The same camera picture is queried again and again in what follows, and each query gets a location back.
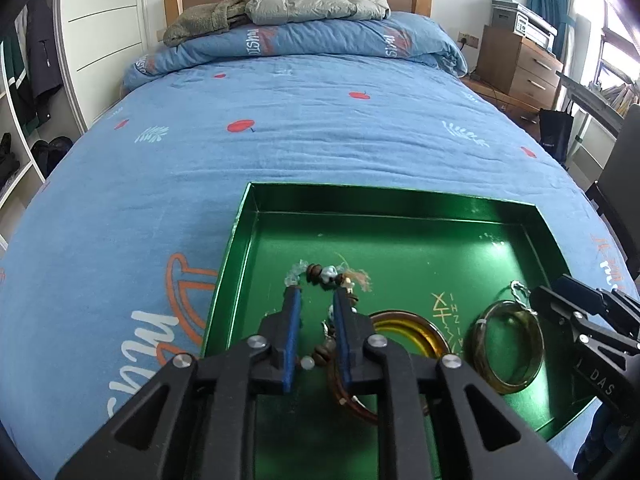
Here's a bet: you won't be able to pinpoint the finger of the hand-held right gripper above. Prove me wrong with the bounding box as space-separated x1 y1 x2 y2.
555 273 640 333
530 285 640 361

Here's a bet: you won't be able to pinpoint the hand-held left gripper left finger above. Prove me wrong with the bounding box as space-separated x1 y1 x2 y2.
55 285 303 480

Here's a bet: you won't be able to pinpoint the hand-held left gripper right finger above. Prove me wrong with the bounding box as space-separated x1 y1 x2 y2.
331 287 576 480

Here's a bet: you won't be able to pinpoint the olive amber bangle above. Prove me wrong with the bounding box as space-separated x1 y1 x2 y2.
462 299 546 395

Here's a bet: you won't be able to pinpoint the brown and crystal bead bracelet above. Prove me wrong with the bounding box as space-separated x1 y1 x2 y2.
282 257 376 368

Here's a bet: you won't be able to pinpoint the green metal tray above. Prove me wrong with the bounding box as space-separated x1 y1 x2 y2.
200 181 601 480

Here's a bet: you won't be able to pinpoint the amber brown bangle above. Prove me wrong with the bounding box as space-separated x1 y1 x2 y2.
327 311 453 426

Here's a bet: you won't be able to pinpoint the dark chair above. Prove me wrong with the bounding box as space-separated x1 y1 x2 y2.
585 105 640 281

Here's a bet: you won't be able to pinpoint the dark paper bag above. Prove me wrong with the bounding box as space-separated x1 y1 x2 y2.
537 107 573 161

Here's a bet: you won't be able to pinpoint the blue printed bed sheet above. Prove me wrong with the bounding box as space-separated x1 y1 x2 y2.
0 52 640 480

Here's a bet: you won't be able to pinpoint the glass top desk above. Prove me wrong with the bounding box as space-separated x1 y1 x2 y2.
557 72 626 136

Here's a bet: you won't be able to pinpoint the low wooden nightstand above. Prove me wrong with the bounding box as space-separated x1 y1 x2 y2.
462 77 541 131

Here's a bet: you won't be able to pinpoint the wooden drawer chest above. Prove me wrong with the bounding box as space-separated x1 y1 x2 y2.
475 25 566 111

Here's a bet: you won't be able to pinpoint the grey printer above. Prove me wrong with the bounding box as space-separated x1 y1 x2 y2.
490 0 558 51

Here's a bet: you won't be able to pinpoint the folded blue quilt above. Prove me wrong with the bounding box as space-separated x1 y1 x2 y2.
122 10 468 92

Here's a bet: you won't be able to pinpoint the black floor bag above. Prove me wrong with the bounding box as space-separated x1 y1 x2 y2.
31 136 73 178

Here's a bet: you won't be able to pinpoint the white open wardrobe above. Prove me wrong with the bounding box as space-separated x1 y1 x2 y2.
0 0 68 251

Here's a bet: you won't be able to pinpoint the brown fleece garment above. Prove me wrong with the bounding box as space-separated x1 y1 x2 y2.
162 0 251 47

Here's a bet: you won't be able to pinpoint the black clothes on shelf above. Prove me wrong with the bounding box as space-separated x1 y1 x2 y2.
0 132 21 186

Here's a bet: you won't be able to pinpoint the dark hanging coat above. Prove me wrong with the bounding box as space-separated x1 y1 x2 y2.
25 0 64 111

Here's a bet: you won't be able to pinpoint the green and white hanging garment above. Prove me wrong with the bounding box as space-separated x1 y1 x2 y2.
0 30 38 131

